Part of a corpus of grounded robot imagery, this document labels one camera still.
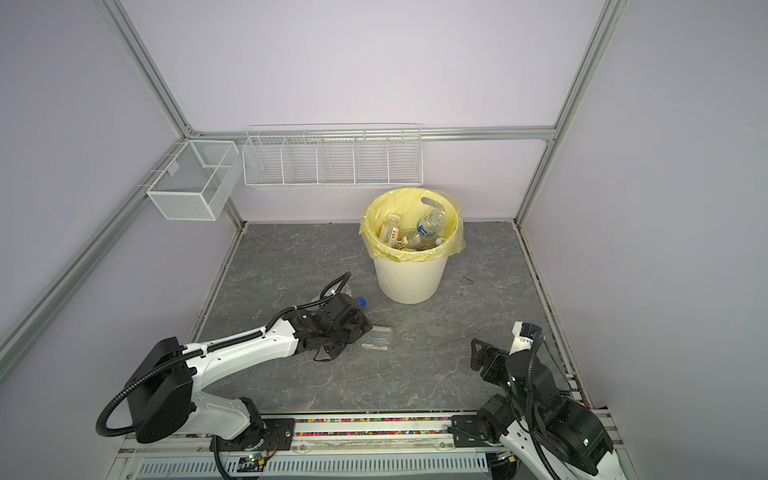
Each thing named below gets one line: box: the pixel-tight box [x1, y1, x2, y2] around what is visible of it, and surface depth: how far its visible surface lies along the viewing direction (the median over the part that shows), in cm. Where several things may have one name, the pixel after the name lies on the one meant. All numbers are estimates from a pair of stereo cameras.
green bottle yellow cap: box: [405, 233, 445, 251], surface depth 95 cm
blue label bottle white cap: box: [417, 208, 448, 237], surface depth 86 cm
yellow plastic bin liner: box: [359, 187, 466, 263], surface depth 88 cm
